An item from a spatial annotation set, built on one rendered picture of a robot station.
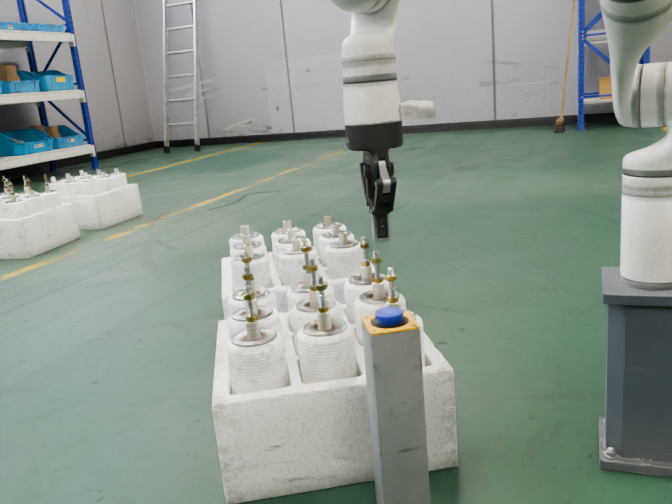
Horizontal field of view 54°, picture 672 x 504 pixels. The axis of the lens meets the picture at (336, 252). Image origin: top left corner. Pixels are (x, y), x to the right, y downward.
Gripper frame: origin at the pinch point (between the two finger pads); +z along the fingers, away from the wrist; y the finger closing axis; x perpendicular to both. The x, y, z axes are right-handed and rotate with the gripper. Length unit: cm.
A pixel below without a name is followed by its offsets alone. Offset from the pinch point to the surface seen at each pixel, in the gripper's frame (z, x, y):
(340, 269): 25, 2, -67
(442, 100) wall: 11, 204, -633
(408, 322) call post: 13.4, 2.6, 1.9
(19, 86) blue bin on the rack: -40, -208, -543
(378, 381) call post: 20.6, -2.7, 4.0
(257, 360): 21.8, -19.0, -11.8
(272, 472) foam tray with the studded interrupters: 40.2, -18.8, -8.9
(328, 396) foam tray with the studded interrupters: 28.3, -8.6, -8.9
